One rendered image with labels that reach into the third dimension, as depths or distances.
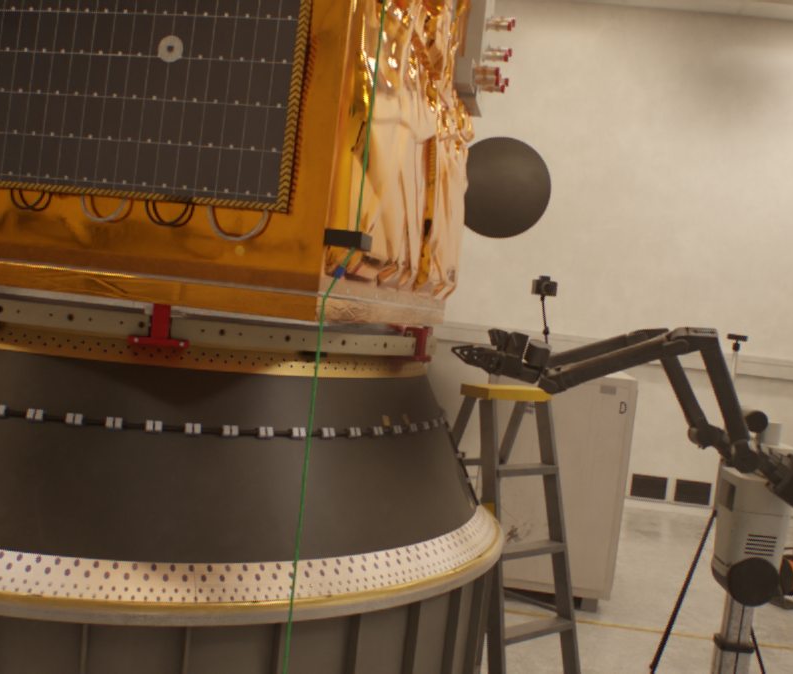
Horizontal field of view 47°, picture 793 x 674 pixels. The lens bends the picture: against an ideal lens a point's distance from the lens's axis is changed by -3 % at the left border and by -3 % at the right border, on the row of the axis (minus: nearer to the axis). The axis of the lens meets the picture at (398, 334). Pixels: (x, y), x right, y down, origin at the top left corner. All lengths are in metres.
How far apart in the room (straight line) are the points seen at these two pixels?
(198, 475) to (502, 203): 8.21
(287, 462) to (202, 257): 0.53
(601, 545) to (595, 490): 0.35
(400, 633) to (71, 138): 1.29
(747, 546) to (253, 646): 1.59
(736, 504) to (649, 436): 7.09
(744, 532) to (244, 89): 1.97
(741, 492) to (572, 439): 3.08
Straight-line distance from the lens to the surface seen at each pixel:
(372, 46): 1.87
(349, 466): 2.14
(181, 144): 1.76
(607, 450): 5.94
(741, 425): 2.73
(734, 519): 2.95
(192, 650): 1.94
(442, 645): 2.40
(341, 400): 2.19
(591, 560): 6.06
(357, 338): 2.20
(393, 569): 2.13
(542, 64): 10.24
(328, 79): 1.74
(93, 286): 1.85
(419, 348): 2.44
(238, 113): 1.73
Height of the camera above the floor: 1.78
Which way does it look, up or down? 2 degrees down
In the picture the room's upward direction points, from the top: 6 degrees clockwise
